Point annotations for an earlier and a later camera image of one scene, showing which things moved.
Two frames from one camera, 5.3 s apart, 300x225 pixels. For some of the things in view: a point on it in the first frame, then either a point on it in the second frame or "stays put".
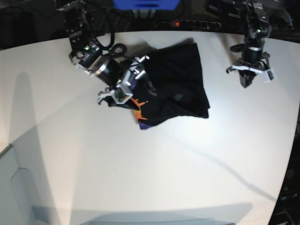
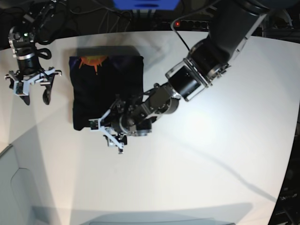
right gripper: [253, 60] → [110, 123]
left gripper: [122, 75] → [30, 69]
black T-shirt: [171, 89] → [97, 81]
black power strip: [191, 24] stays put
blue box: [146, 5] stays put
